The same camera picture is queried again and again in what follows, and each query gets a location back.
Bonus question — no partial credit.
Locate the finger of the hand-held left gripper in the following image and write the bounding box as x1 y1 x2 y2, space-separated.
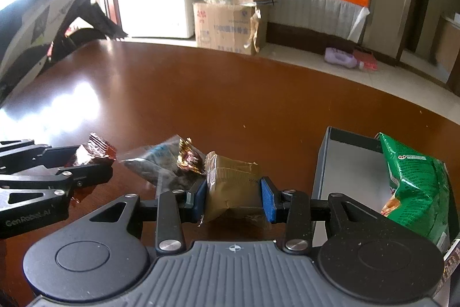
0 139 81 175
0 162 113 213

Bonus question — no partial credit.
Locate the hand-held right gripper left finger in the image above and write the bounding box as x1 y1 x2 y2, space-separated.
89 179 209 256

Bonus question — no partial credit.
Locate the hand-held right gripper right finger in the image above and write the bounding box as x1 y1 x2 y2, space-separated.
260 176 377 255

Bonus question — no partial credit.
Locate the orange snack packet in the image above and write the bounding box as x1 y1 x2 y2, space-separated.
68 132 117 203

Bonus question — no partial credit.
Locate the brown snack packet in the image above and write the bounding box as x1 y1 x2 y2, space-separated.
199 150 267 225

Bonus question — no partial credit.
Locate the grey cardboard box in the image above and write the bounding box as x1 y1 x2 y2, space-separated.
311 126 450 253

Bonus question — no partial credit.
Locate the green snack bag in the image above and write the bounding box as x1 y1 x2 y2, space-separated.
375 132 450 246

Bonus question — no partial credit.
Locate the small dark foil packet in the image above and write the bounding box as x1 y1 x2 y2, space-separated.
178 138 205 174

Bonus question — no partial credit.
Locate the clear sunflower seed packet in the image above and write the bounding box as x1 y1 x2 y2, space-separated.
117 136 207 192

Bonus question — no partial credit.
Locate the black and white large bag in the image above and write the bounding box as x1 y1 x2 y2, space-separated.
0 0 128 102

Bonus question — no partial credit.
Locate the purple bottle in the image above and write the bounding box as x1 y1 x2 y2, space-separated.
324 48 363 69

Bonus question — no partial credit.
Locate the pink packet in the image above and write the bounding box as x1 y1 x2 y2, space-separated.
354 50 380 72

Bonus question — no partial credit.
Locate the large cardboard box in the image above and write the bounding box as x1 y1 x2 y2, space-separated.
193 1 268 56

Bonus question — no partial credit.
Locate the white covered bench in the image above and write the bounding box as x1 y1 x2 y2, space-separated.
268 0 371 41

